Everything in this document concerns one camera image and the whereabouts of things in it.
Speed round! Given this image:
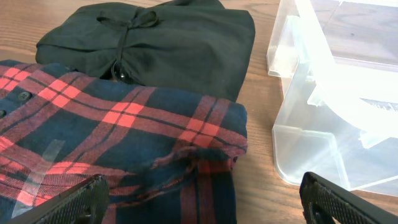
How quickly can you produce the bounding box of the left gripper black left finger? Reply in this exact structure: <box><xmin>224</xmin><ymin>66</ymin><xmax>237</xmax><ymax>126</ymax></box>
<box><xmin>7</xmin><ymin>174</ymin><xmax>109</xmax><ymax>224</ymax></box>

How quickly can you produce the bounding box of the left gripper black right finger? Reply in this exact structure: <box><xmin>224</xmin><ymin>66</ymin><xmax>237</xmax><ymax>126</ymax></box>
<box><xmin>299</xmin><ymin>172</ymin><xmax>397</xmax><ymax>224</ymax></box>

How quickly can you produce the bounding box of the red navy plaid shirt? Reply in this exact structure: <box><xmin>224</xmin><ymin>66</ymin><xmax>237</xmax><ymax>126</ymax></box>
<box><xmin>1</xmin><ymin>60</ymin><xmax>248</xmax><ymax>223</ymax></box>

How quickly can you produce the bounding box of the large black garment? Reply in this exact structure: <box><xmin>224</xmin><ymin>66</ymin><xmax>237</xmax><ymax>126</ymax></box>
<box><xmin>35</xmin><ymin>1</ymin><xmax>256</xmax><ymax>101</ymax></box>

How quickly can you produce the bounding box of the clear plastic storage bin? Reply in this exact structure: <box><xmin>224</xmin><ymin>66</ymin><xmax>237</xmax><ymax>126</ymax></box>
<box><xmin>267</xmin><ymin>0</ymin><xmax>397</xmax><ymax>196</ymax></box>

